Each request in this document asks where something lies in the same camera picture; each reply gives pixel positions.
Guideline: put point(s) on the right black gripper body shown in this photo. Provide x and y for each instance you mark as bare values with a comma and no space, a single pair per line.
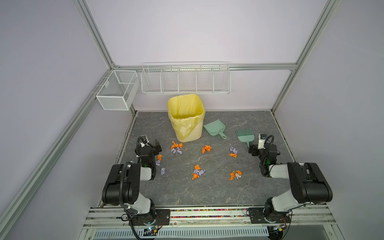
255,150

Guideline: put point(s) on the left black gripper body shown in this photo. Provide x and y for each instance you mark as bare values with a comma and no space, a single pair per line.
154,147

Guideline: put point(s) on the green hand brush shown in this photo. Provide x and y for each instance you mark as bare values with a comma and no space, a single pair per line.
245,136

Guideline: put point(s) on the green plastic dustpan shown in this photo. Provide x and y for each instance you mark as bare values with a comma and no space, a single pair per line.
216,128

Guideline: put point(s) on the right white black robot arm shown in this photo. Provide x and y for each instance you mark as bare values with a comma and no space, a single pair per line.
308,186

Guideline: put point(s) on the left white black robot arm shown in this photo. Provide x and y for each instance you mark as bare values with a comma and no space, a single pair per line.
122,187

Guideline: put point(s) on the orange purple scraps left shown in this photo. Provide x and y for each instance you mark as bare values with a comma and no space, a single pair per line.
159,159

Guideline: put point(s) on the orange purple scraps near bin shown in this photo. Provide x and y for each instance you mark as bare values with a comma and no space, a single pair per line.
177,148

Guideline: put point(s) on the purple orange scraps right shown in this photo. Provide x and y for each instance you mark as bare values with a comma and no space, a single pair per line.
233,152

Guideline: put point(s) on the orange white scraps lower right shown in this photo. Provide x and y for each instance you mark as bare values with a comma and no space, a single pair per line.
235,175

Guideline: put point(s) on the orange purple scraps lower centre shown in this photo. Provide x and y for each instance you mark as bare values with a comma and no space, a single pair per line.
198,172

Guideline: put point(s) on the yellow lined trash bin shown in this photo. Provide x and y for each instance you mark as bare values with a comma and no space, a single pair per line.
186,113

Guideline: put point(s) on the orange scrap centre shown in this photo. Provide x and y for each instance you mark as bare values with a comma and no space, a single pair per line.
206,148

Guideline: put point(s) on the small white mesh basket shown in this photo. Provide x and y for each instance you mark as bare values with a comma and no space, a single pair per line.
118,91

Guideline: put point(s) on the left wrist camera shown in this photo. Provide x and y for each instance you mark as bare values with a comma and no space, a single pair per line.
144,140

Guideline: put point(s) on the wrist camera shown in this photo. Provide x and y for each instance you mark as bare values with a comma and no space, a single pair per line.
262,140
144,140

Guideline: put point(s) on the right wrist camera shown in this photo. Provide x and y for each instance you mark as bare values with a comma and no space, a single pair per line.
262,140

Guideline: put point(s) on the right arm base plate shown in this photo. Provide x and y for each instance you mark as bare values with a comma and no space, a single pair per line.
258,215

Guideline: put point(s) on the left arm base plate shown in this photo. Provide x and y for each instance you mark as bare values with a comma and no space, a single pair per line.
159,217

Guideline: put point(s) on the aluminium front rail frame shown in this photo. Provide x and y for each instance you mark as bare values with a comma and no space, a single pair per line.
213,223

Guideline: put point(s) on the long white wire shelf basket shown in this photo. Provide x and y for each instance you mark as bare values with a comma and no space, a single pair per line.
176,78

